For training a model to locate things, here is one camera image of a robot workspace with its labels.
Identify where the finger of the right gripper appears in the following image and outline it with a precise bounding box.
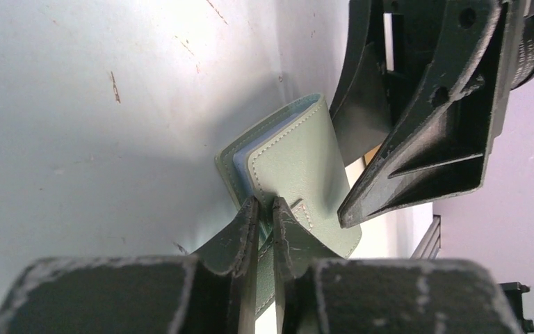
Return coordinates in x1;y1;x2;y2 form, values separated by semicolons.
337;1;524;228
330;0;392;166

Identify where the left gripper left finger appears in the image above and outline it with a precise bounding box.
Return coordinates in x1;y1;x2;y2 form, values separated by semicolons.
0;197;260;333

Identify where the orange plastic tray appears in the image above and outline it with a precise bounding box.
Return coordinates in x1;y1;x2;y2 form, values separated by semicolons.
363;144;381;166

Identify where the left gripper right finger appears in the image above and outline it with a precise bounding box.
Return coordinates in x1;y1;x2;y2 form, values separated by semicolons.
273;197;521;333

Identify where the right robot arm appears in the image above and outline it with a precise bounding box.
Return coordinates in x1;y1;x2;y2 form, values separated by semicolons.
330;1;534;228

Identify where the aluminium frame rail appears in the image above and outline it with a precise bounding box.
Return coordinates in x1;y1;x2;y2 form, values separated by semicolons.
410;215;442;260

